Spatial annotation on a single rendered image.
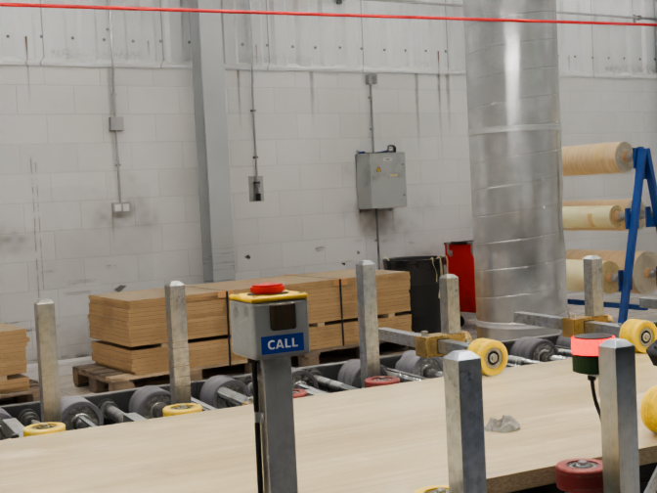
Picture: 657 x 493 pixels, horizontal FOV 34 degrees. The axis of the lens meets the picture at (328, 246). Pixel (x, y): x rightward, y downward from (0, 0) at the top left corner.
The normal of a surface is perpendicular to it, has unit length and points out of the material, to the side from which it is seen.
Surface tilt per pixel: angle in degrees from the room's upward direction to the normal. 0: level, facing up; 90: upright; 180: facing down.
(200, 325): 90
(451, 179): 90
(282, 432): 90
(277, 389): 90
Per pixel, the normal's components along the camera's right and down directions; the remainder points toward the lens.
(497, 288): -0.62, 0.07
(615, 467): -0.89, 0.07
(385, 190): 0.54, 0.02
